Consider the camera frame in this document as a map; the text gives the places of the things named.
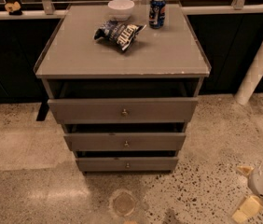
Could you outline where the grey middle drawer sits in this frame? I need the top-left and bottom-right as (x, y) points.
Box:
(64, 133), (186, 151)

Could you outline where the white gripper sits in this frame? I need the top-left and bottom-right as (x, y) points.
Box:
(231, 165), (263, 224)

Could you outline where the grey drawer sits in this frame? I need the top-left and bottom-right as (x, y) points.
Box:
(48, 97), (198, 124)
(64, 133), (186, 151)
(76, 157), (178, 172)

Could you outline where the white bowl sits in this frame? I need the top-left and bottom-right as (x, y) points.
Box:
(108, 0), (134, 21)

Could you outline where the blue soda can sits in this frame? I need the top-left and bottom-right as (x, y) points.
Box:
(149, 0), (166, 29)

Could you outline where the grey bottom drawer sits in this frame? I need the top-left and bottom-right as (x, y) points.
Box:
(76, 157), (178, 172)

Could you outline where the small yellow black object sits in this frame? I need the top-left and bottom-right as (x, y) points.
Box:
(5, 1), (22, 15)

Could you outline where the white diagonal post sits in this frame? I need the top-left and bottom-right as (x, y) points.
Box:
(234, 41), (263, 105)

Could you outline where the grey top drawer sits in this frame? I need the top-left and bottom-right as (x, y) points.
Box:
(48, 97), (198, 124)

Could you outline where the grey drawer cabinet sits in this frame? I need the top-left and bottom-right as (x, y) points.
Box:
(33, 3), (213, 174)

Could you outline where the blue chip bag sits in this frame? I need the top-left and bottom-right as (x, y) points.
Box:
(94, 20), (145, 52)

